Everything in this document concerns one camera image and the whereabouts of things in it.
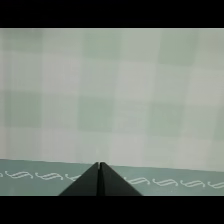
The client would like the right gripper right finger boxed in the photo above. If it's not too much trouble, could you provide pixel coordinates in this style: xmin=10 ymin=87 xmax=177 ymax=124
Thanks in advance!
xmin=99 ymin=161 xmax=143 ymax=197

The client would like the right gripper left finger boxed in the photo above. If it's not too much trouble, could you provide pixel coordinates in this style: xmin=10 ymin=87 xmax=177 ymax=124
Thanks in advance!
xmin=58 ymin=161 xmax=100 ymax=197

